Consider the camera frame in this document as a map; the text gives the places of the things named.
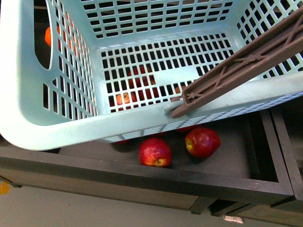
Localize light blue plastic basket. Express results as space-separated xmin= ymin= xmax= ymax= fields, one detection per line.
xmin=0 ymin=0 xmax=303 ymax=150

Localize brown basket handle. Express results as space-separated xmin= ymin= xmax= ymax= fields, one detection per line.
xmin=171 ymin=8 xmax=303 ymax=118

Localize red apple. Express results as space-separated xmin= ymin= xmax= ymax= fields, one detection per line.
xmin=138 ymin=138 xmax=172 ymax=167
xmin=176 ymin=125 xmax=200 ymax=133
xmin=185 ymin=127 xmax=221 ymax=159

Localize black apple display tray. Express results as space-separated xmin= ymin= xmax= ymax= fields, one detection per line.
xmin=0 ymin=110 xmax=294 ymax=213

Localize black neighbouring display tray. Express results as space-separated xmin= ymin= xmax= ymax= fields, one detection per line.
xmin=269 ymin=99 xmax=303 ymax=227

